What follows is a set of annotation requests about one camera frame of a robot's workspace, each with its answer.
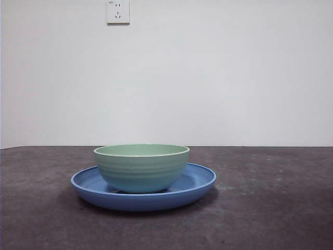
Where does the white wall socket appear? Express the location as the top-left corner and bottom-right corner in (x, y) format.
(106, 0), (131, 26)

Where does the green ribbed bowl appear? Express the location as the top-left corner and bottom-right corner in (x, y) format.
(93, 144), (190, 194)

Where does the blue plate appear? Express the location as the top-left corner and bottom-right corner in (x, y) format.
(70, 162), (217, 211)

